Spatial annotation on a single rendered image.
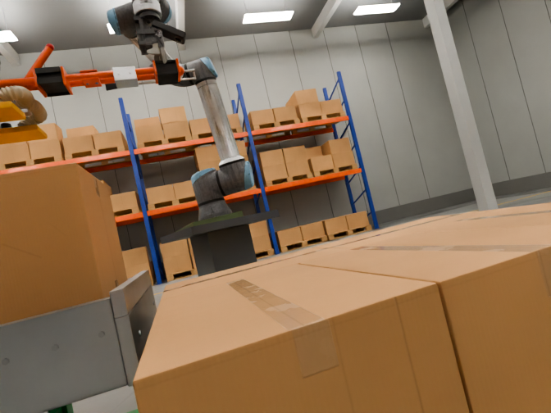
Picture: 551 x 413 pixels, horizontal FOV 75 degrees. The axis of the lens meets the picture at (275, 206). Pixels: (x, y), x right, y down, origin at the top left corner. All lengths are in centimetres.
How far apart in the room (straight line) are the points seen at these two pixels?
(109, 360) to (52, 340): 12
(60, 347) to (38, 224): 33
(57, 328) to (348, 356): 63
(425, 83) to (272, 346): 1289
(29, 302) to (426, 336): 90
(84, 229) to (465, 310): 88
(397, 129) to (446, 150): 184
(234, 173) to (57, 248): 110
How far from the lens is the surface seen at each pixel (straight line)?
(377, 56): 1265
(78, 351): 92
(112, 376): 92
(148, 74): 137
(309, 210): 1023
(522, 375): 66
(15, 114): 127
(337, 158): 937
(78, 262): 105
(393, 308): 51
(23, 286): 109
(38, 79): 135
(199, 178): 198
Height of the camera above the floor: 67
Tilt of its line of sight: 3 degrees up
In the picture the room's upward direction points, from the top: 13 degrees counter-clockwise
